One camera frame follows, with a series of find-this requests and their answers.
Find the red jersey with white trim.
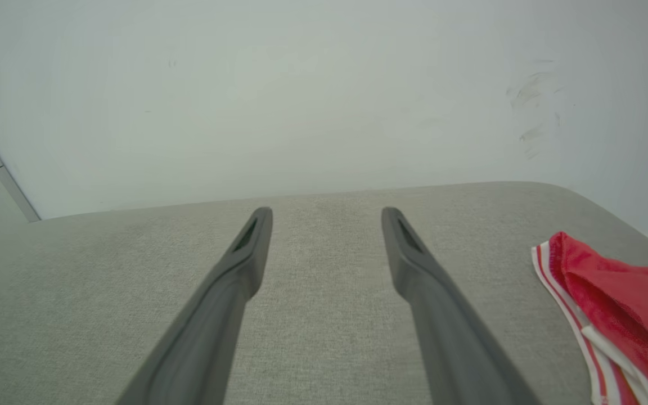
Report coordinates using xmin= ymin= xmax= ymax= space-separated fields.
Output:
xmin=531 ymin=231 xmax=648 ymax=405

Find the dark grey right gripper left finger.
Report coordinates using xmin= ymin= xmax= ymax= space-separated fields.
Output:
xmin=116 ymin=206 xmax=274 ymax=405

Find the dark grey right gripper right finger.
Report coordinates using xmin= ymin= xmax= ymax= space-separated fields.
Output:
xmin=381 ymin=206 xmax=542 ymax=405

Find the grey metal wall trim strip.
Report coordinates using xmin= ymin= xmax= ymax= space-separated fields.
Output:
xmin=0 ymin=101 xmax=42 ymax=223

